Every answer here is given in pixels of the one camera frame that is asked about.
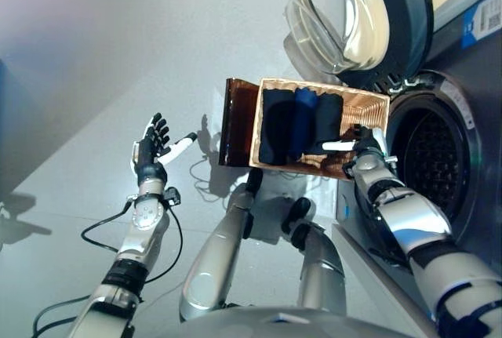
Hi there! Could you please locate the brown glossy stool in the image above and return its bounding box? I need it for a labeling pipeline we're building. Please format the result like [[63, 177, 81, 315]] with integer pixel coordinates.
[[218, 78, 262, 167]]

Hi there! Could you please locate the blue label sticker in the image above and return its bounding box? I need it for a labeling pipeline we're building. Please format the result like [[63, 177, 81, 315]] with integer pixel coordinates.
[[461, 0, 502, 49]]

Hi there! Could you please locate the black cloth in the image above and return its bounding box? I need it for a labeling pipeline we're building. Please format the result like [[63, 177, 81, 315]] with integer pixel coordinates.
[[258, 89, 297, 166]]

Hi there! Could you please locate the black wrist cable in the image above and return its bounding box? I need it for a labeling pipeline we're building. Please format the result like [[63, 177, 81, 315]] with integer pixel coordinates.
[[32, 187, 184, 338]]

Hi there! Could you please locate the blue cloth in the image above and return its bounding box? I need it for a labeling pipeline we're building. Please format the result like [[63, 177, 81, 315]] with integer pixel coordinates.
[[288, 87, 318, 158]]

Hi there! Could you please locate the light grey vertical panel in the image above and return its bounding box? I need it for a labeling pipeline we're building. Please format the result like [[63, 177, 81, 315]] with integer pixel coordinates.
[[431, 0, 502, 35]]

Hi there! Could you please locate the large flat wicker basket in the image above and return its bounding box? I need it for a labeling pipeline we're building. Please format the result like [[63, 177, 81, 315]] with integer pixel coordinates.
[[249, 77, 391, 180]]

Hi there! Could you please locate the silver right robot leg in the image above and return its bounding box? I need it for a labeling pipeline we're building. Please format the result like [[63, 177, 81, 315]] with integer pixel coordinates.
[[280, 196, 348, 315]]

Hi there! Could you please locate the grey robot torso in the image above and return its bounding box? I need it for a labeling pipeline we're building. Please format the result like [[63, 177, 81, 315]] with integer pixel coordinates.
[[172, 306, 428, 338]]

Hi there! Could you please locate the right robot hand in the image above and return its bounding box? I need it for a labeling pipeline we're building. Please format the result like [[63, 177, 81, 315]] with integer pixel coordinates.
[[322, 124, 398, 170]]

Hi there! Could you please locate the dark front-loading washing machine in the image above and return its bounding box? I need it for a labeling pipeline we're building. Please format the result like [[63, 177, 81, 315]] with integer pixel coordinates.
[[335, 38, 502, 276]]

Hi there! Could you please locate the dark grey cloth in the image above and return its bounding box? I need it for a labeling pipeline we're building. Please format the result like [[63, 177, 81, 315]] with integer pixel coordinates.
[[304, 93, 344, 157]]

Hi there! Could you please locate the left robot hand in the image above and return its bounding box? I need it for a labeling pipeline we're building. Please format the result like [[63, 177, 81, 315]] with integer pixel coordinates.
[[131, 112, 198, 178]]

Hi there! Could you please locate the round glass washer door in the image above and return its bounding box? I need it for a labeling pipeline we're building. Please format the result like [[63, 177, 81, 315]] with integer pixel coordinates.
[[282, 0, 435, 87]]

